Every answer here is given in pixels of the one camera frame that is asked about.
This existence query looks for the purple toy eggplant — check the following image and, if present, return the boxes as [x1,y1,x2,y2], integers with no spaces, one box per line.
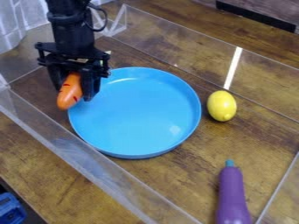
[217,159,253,224]

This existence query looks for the dark baseboard strip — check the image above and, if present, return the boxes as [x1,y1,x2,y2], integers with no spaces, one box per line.
[215,0,297,33]

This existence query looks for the clear acrylic enclosure wall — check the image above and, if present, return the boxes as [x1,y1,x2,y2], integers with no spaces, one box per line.
[0,0,299,224]

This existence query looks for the orange toy carrot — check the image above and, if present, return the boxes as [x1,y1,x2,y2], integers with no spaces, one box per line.
[57,73,83,110]

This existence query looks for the blue round tray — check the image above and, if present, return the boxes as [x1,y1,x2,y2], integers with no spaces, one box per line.
[69,67,202,159]

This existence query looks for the blue plastic object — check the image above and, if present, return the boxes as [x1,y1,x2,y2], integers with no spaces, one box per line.
[0,192,27,224]

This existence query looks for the yellow toy lemon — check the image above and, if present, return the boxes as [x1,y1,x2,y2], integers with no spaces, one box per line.
[207,90,238,122]

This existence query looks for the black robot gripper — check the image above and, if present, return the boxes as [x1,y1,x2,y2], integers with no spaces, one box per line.
[35,8,110,102]

